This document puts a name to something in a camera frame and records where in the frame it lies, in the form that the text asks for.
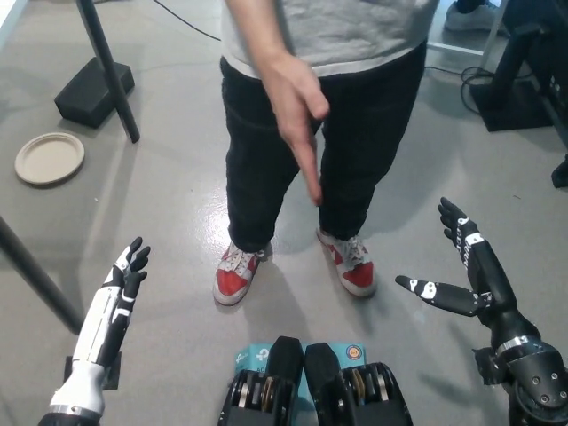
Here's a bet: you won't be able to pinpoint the person's bare right hand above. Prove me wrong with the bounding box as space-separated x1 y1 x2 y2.
260 51 331 207

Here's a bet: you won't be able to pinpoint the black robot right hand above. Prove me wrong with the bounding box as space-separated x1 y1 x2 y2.
394 196 540 357

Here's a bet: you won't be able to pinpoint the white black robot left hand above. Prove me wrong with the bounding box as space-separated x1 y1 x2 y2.
48 236 153 417

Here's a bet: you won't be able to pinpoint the person grey shirt black trousers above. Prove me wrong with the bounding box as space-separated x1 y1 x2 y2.
219 0 440 250

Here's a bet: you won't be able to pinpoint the robot black feet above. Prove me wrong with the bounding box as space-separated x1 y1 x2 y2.
217 335 414 426

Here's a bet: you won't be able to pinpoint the black slanted table leg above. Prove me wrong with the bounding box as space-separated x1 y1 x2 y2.
0 215 85 336

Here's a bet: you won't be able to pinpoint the red white sneaker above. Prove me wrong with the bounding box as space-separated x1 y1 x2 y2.
212 241 267 307
315 226 378 297

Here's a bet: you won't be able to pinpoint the beige paper plate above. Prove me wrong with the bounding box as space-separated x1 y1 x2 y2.
14 131 86 187

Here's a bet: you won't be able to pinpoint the teal router box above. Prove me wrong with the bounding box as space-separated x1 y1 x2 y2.
233 341 369 400

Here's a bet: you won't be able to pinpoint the black stand with base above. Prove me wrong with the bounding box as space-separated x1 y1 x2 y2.
469 24 555 133

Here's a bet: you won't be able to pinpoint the black slanted pole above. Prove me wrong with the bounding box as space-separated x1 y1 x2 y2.
75 0 141 144

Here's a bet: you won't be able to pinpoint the grey sneaker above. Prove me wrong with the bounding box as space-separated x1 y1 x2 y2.
445 2 511 36

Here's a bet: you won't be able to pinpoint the black equipment rack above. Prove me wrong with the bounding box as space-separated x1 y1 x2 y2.
545 43 568 148

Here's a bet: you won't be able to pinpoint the black foam block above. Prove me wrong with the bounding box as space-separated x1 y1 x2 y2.
53 57 136 130

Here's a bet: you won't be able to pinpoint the thin black floor cable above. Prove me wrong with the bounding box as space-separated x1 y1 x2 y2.
166 0 222 42

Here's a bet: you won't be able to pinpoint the black tangled cables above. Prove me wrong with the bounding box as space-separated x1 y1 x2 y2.
460 66 496 113

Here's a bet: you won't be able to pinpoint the white metal frame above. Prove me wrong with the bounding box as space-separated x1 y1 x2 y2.
426 0 518 70

